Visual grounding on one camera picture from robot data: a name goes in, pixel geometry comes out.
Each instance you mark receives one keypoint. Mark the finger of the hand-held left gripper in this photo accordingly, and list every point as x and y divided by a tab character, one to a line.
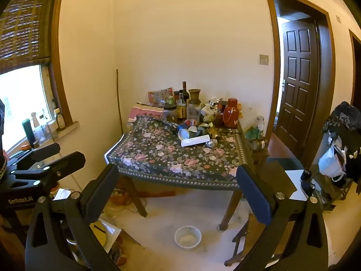
45	151
67	162

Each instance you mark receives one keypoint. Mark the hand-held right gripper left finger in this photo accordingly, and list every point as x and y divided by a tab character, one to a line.
101	194

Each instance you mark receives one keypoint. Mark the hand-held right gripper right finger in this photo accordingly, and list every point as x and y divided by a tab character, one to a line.
253	196

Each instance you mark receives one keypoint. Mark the white long box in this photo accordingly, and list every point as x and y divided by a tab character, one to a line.
196	140

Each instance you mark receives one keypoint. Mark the white plastic bucket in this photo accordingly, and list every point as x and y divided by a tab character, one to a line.
180	231

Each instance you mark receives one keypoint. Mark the tin can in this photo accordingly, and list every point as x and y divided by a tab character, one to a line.
183	134

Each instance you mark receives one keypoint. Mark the dark green bottle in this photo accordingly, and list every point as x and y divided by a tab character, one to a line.
28	132

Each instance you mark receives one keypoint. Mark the amber honey bottle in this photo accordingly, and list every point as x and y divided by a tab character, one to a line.
59	120

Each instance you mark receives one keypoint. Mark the small wooden side table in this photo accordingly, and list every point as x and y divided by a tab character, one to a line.
261	155

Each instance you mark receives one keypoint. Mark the wooden folding chair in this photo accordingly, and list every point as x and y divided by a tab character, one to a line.
253	240

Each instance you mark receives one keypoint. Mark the dark doormat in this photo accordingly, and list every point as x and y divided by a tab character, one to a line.
284	164

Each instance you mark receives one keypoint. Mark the gold lid jar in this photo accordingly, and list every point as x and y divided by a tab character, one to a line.
259	144

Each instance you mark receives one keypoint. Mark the green plastic bag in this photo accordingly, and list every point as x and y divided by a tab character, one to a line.
253	132

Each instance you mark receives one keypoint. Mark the crumpled silver foil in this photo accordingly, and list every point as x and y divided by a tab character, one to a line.
212	143

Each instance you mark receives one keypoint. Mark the small glass jar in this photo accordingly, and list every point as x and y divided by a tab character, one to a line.
260	125

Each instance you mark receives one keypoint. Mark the gold green wrapper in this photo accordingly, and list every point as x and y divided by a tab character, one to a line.
213	133

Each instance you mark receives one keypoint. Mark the thin wooden stick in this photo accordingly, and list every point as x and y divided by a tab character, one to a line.
118	101

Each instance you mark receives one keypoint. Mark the red thermos jug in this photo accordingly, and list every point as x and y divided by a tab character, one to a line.
230	115

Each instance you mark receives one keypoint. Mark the white plastic bag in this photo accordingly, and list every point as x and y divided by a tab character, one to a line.
330	161

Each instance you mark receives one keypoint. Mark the brown sauce bottle orange cap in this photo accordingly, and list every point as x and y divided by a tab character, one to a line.
219	118

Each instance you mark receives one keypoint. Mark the green patterned packet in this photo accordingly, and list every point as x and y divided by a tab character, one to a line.
208	118

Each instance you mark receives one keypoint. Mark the pink cloth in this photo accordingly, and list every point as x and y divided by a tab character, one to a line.
143	113

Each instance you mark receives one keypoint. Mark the dark box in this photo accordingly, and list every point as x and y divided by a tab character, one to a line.
222	104

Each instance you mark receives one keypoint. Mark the red white wrapper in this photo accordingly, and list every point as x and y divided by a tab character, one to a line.
190	122

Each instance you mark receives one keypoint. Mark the white green carton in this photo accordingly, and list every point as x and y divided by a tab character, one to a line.
208	109

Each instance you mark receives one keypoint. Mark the tall clear glass jar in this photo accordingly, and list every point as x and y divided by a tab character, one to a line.
194	113

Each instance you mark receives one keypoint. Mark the black lid glass jar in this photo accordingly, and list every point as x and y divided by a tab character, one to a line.
170	114

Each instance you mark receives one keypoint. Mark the floral printed box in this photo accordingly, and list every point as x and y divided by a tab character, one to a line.
159	97

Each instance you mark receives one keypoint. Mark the clear bottle yellow label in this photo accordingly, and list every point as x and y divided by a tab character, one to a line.
181	110

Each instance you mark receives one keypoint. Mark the brown wooden door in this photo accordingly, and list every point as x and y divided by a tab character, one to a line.
299	90

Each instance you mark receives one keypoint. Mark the green cap bottle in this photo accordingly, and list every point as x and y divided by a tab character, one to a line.
170	100

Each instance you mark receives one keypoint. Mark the dark patterned cloth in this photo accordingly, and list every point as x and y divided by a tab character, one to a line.
344	115

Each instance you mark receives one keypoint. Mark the dark wine bottle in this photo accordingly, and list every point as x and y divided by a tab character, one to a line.
185	93

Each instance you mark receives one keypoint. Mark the bamboo window blind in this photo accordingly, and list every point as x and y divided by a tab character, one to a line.
25	25

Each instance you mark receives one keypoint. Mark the wooden window frame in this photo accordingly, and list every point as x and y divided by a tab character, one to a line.
60	84

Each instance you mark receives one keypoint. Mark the brown door frame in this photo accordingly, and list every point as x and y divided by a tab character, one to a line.
328	90

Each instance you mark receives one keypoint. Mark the wall light switch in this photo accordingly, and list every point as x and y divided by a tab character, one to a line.
264	59

